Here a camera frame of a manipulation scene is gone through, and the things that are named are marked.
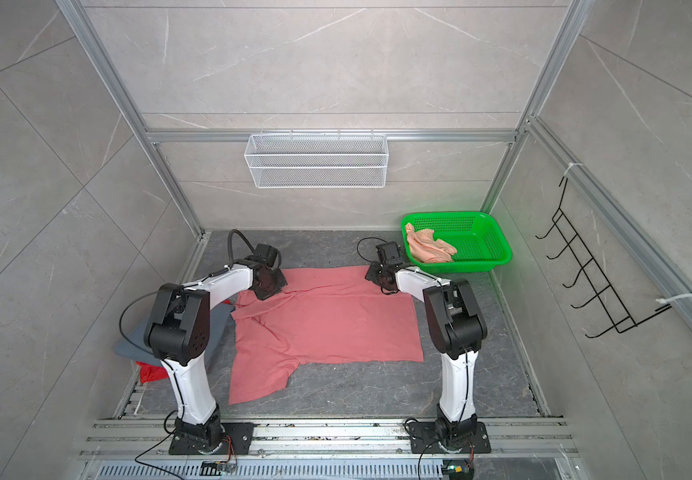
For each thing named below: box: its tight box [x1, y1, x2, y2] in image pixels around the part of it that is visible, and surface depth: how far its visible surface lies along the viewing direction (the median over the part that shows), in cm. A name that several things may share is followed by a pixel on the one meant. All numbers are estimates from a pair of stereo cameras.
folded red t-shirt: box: [136, 361, 169, 384], surface depth 85 cm
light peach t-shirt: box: [405, 223, 457, 263], surface depth 105 cm
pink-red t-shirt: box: [228, 266, 425, 406], surface depth 94 cm
